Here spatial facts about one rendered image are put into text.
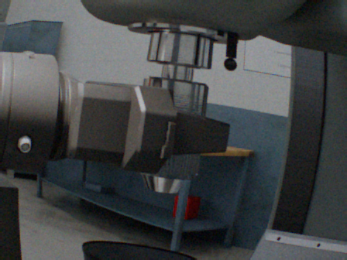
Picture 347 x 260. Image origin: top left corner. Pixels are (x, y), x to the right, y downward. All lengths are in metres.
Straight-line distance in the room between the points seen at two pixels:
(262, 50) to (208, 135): 5.37
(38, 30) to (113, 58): 1.24
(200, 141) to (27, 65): 0.15
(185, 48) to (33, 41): 7.31
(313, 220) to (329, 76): 0.20
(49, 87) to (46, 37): 7.47
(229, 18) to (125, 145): 0.11
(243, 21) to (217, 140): 0.09
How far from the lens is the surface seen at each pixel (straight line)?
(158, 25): 0.49
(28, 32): 7.76
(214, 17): 0.46
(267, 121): 5.77
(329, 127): 0.87
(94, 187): 6.72
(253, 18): 0.49
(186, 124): 0.49
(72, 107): 0.45
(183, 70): 0.51
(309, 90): 0.89
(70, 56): 7.92
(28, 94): 0.43
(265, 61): 5.84
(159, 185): 0.52
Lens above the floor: 1.26
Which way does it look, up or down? 3 degrees down
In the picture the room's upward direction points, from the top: 8 degrees clockwise
